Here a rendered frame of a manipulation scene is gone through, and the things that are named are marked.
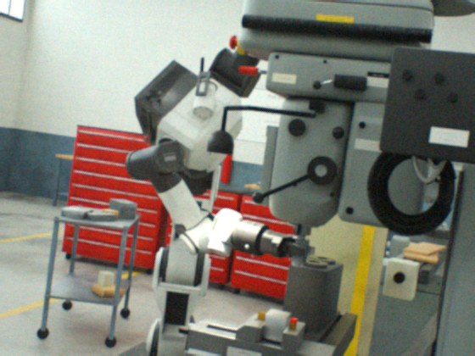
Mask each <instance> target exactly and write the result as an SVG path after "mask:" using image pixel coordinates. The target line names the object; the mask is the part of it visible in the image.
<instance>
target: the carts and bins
mask: <svg viewBox="0 0 475 356"><path fill-rule="evenodd" d="M140 217H141V215H140V213H137V203H134V202H132V201H127V200H122V199H112V198H111V199H110V202H109V209H93V208H87V207H82V206H80V205H78V206H69V207H65V208H62V209H61V215H60V216H58V217H56V216H55V217H54V220H53V221H54V227H53V237H52V243H51V249H50V255H49V267H48V273H47V285H46V290H45V295H44V297H45V302H44V308H43V314H42V324H41V327H40V329H39V330H38V331H37V332H36V335H37V336H38V337H39V338H40V339H45V338H47V337H48V336H49V333H50V332H49V329H48V328H47V322H48V310H49V305H50V298H55V299H60V300H65V301H64V302H63V303H62V308H63V309H64V310H68V311H69V310H70V309H71V308H72V305H73V304H72V302H71V301H70V300H72V301H78V302H83V303H95V304H101V305H107V306H113V308H112V319H111V325H110V331H109V336H108V337H106V339H105V345H106V347H107V348H113V347H114V346H115V345H116V343H117V339H116V337H114V334H115V324H116V318H117V307H118V306H119V304H120V302H121V301H122V298H123V296H125V295H126V298H125V303H124V308H122V310H121V311H120V316H122V317H123V318H127V317H128V316H130V313H131V311H130V310H129V309H128V302H129V297H130V290H131V283H132V270H133V264H134V258H135V252H136V247H137V231H138V225H139V220H140ZM59 222H66V223H72V224H75V234H74V240H73V246H72V252H71V258H70V272H69V273H68V274H66V275H65V276H64V277H63V278H62V279H61V280H60V281H59V282H57V283H56V284H55V285H54V286H53V287H52V281H53V270H54V264H55V253H56V247H57V240H58V234H59ZM134 223H135V226H134V232H133V238H132V249H131V259H130V264H129V270H128V276H127V279H125V278H122V268H123V263H124V257H125V251H126V240H127V231H128V230H129V229H130V228H131V227H132V226H133V225H134ZM80 225H89V226H94V227H105V228H111V229H116V230H122V241H121V247H120V257H119V263H118V270H117V277H115V274H113V273H112V272H110V271H99V275H91V274H86V273H80V272H74V269H75V254H76V248H77V242H78V236H79V230H80ZM51 287H52V288H51Z"/></svg>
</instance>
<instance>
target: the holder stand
mask: <svg viewBox="0 0 475 356"><path fill-rule="evenodd" d="M343 266H344V265H343V264H340V263H337V262H336V259H331V258H328V257H324V256H320V255H309V258H307V261H306V264H302V266H301V267H295V266H293V265H292V264H290V265H289V270H288V279H287V284H286V289H285V299H284V305H283V310H282V311H283V312H290V313H291V317H290V319H291V318H292V317H294V318H296V319H298V320H297V322H304V323H305V329H306V330H309V331H314V332H318V331H320V330H321V328H323V327H325V326H327V324H329V323H330V322H332V321H333V320H334V319H336V315H337V311H338V296H339V291H340V286H341V280H342V276H343Z"/></svg>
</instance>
